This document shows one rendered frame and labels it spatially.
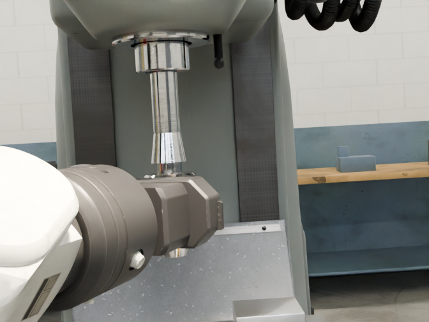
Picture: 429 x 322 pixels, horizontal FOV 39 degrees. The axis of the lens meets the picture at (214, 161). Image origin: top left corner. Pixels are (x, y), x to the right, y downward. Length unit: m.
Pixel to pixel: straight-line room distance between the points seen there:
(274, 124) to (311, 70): 3.95
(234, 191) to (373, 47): 4.14
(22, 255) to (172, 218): 0.20
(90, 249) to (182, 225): 0.11
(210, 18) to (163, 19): 0.04
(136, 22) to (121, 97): 0.45
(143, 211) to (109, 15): 0.16
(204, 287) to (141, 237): 0.49
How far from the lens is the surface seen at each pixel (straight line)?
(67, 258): 0.35
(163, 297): 0.89
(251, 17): 0.66
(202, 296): 0.89
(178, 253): 0.54
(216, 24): 0.50
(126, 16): 0.48
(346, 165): 4.25
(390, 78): 5.02
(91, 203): 0.37
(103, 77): 0.92
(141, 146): 0.91
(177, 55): 0.52
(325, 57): 4.90
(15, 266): 0.27
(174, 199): 0.45
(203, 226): 0.47
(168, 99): 0.53
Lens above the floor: 1.23
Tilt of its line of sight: 3 degrees down
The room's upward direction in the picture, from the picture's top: 3 degrees counter-clockwise
